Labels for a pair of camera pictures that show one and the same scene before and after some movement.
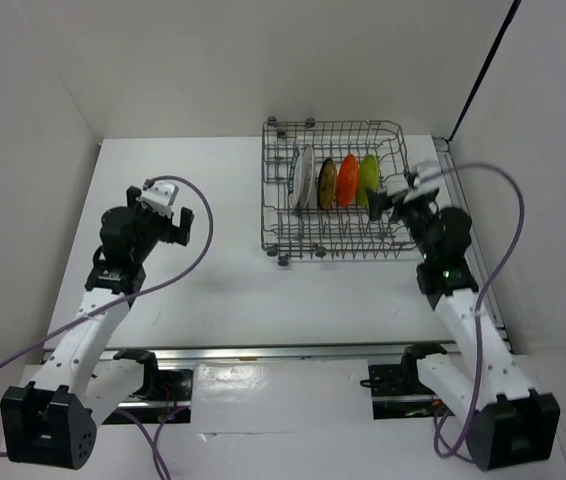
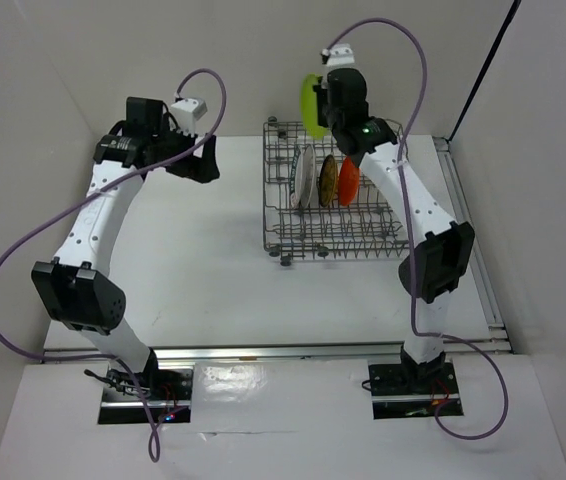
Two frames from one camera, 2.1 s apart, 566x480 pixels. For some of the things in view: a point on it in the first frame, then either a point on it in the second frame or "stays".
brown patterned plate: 327,184 stays
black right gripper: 377,202 to 322,116
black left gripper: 173,232 to 202,169
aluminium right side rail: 452,171 stays
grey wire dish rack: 367,232 stays
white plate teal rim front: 296,179 stays
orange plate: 347,182 stays
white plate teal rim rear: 307,178 stays
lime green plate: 369,178 to 310,123
